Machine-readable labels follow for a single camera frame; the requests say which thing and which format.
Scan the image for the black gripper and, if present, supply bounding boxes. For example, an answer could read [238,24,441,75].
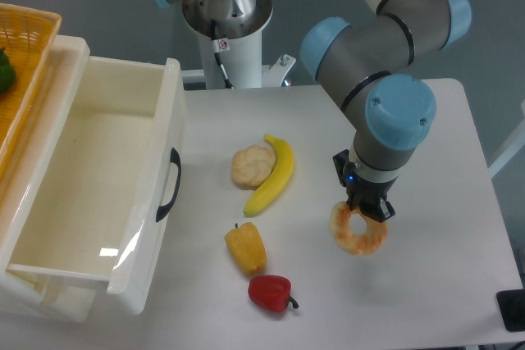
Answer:
[332,149,398,223]

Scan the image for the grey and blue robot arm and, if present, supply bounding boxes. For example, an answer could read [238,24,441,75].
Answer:
[153,0,472,222]

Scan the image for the beige round pastry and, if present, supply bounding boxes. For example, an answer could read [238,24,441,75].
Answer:
[231,145,276,189]

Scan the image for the glazed ring donut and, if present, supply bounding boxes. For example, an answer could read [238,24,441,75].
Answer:
[329,201,388,256]

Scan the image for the yellow bell pepper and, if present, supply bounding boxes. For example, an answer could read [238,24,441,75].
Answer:
[224,222,267,276]

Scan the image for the white drawer cabinet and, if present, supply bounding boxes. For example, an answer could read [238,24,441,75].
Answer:
[1,35,94,322]

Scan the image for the open white plastic drawer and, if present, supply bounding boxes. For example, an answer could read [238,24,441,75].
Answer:
[10,57,186,314]

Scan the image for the black drawer handle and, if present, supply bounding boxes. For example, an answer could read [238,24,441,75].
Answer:
[156,148,182,222]

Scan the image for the green bell pepper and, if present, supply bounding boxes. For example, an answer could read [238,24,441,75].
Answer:
[0,48,16,93]

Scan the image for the black device at table edge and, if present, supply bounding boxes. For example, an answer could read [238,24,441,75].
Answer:
[496,289,525,332]

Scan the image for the yellow banana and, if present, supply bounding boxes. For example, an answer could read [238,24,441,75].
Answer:
[243,134,294,217]

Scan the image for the orange wicker basket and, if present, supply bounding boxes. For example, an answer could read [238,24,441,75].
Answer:
[1,3,62,174]

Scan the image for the red bell pepper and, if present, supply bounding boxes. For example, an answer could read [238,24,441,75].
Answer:
[248,275,299,313]

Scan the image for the black cable on pedestal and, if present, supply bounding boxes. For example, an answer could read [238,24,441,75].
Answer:
[209,18,235,90]

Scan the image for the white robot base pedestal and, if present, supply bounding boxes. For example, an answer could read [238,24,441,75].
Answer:
[182,0,296,89]

